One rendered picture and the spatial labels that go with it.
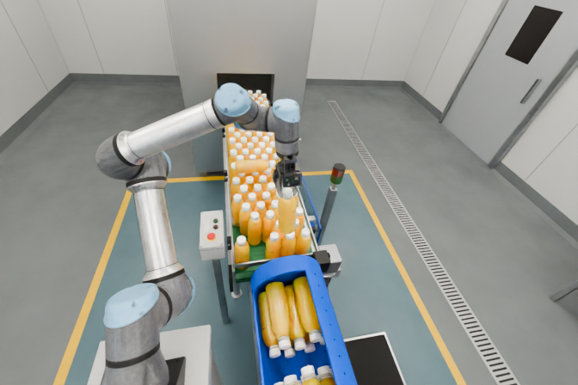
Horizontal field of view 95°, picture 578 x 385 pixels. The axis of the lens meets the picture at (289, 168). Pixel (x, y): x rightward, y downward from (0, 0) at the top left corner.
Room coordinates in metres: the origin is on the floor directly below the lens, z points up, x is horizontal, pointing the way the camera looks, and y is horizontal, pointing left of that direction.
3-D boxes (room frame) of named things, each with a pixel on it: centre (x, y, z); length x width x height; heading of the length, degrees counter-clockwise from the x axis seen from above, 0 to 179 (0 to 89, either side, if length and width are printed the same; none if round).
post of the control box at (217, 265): (0.71, 0.31, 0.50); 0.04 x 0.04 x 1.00; 17
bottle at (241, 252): (0.66, 0.17, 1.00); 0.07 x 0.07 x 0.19
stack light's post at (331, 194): (1.06, -0.26, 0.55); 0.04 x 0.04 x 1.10; 17
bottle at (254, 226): (0.81, 0.13, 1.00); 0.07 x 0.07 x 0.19
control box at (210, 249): (0.71, 0.31, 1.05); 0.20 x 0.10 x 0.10; 17
